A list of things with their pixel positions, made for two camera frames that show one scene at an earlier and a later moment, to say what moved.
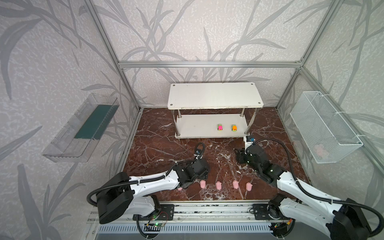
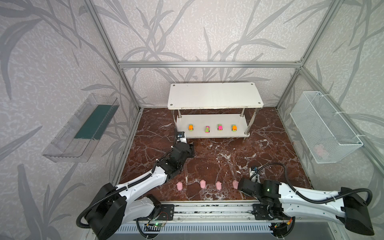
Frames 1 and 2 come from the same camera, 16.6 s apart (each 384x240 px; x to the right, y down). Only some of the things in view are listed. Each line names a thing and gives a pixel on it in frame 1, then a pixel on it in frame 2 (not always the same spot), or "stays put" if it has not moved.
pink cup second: [203, 183] stays put
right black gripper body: [241, 154] to [243, 185]
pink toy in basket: [319, 149] stays put
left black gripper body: [192, 177] to [188, 149]
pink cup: [235, 184] stays put
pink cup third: [218, 185] stays put
